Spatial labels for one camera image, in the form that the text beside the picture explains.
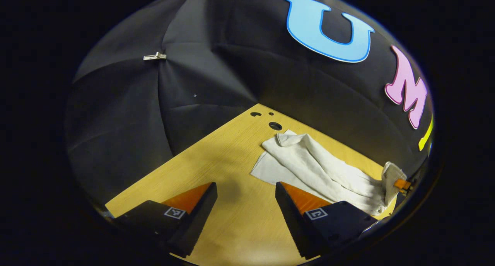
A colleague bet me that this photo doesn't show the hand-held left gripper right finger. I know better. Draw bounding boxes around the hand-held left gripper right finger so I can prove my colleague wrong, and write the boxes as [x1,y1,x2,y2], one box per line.
[275,182,381,260]

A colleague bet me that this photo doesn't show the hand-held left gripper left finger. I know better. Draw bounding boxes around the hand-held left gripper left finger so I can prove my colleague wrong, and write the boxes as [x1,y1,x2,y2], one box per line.
[112,182,218,259]

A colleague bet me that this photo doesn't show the white jeans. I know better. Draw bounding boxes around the white jeans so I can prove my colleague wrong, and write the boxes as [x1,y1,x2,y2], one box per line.
[250,130,407,216]

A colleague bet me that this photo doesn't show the black backdrop cloth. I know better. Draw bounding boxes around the black backdrop cloth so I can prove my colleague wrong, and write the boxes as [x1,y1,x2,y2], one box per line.
[65,0,434,205]

